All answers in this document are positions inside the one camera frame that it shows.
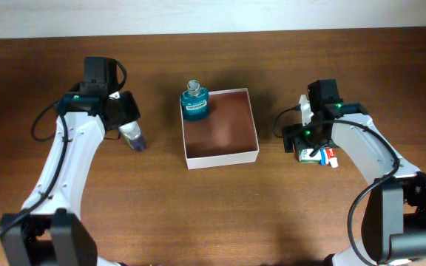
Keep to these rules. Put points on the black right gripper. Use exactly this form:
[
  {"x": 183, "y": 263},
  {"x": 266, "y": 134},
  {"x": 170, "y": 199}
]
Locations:
[{"x": 299, "y": 140}]

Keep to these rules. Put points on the teal mouthwash bottle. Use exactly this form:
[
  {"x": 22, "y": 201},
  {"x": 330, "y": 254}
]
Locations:
[{"x": 194, "y": 101}]

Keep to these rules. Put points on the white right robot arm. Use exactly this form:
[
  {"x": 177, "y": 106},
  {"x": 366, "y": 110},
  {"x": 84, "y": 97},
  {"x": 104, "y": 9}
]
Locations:
[{"x": 386, "y": 223}]

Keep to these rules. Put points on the white open cardboard box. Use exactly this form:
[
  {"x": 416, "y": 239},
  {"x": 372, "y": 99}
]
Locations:
[{"x": 228, "y": 136}]

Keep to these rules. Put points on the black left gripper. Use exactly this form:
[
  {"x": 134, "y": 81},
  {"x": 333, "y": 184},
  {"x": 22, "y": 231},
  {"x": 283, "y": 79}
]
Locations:
[{"x": 132, "y": 112}]

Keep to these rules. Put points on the red white toothpaste tube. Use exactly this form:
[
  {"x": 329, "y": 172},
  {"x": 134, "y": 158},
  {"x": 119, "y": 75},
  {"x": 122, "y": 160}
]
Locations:
[{"x": 331, "y": 158}]

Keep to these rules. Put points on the green white soap packet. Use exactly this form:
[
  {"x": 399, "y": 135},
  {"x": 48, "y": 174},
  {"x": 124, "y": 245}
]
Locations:
[{"x": 306, "y": 156}]

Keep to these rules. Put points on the clear spray bottle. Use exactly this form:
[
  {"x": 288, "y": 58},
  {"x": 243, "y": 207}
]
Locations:
[{"x": 133, "y": 135}]

